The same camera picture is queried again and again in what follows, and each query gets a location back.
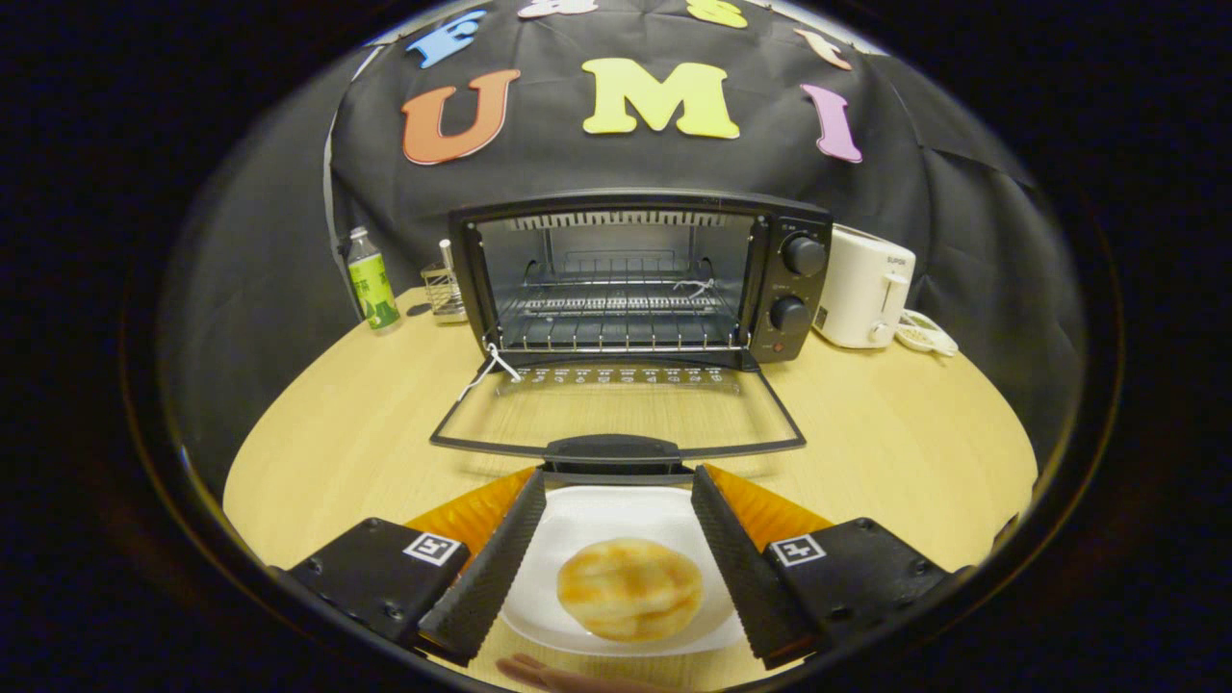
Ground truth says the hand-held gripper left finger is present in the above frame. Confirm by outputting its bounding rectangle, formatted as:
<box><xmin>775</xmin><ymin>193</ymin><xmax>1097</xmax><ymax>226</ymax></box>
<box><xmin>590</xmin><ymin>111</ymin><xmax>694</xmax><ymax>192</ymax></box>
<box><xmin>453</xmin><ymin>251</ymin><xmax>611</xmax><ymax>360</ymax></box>
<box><xmin>287</xmin><ymin>467</ymin><xmax>550</xmax><ymax>667</ymax></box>

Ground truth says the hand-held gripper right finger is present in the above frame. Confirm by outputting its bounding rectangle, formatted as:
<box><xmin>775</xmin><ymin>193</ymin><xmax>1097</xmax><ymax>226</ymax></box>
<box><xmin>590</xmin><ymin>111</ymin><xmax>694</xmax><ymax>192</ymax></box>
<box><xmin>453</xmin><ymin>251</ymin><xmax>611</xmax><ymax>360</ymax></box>
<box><xmin>690</xmin><ymin>464</ymin><xmax>954</xmax><ymax>671</ymax></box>

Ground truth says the golden bread bun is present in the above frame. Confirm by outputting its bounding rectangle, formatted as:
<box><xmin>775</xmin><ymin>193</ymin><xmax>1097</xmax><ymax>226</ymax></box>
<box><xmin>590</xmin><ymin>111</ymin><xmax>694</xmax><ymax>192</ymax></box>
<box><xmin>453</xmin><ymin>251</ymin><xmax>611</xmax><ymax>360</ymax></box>
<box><xmin>556</xmin><ymin>537</ymin><xmax>705</xmax><ymax>643</ymax></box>

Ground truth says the black toaster oven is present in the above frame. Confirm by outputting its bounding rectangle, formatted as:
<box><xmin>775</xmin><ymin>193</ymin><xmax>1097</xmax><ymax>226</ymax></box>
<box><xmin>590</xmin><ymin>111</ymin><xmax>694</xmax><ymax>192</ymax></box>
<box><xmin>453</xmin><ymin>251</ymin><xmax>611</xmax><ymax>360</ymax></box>
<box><xmin>428</xmin><ymin>190</ymin><xmax>834</xmax><ymax>484</ymax></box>

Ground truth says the white pop-up toaster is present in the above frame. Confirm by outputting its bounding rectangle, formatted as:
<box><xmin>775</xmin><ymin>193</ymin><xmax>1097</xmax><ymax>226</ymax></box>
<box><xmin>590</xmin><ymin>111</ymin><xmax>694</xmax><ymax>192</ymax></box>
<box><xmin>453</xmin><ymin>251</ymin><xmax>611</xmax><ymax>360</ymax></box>
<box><xmin>813</xmin><ymin>223</ymin><xmax>917</xmax><ymax>349</ymax></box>

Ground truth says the white plate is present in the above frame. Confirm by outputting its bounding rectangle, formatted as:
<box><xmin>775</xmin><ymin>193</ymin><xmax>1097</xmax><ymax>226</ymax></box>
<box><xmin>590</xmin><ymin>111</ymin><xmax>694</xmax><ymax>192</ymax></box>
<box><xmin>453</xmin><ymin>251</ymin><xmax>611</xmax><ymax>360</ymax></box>
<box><xmin>500</xmin><ymin>484</ymin><xmax>748</xmax><ymax>658</ymax></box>

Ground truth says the small white grain dish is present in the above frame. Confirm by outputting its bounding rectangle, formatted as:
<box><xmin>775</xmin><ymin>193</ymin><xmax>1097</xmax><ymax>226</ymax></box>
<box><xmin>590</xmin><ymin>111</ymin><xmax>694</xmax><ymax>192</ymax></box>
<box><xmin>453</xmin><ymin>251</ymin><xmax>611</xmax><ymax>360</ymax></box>
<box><xmin>895</xmin><ymin>308</ymin><xmax>961</xmax><ymax>358</ymax></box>

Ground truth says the green label drink bottle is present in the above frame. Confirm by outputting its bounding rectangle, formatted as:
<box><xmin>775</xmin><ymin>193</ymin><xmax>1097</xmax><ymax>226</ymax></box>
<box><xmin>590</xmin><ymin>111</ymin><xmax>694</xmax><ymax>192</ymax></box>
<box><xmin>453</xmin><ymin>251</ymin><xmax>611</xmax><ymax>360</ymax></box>
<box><xmin>345</xmin><ymin>226</ymin><xmax>401</xmax><ymax>331</ymax></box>

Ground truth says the black backdrop cloth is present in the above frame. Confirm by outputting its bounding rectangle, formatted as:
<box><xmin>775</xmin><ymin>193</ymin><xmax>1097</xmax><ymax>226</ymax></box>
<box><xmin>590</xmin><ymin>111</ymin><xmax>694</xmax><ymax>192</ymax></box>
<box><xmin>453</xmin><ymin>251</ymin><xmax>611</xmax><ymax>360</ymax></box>
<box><xmin>159</xmin><ymin>0</ymin><xmax>1089</xmax><ymax>492</ymax></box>

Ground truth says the small wire rack holder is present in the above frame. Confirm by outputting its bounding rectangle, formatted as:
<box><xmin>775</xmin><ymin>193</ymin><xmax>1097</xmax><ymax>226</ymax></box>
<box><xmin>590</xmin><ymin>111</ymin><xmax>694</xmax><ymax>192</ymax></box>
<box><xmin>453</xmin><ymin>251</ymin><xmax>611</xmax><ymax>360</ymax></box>
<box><xmin>421</xmin><ymin>239</ymin><xmax>470</xmax><ymax>323</ymax></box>

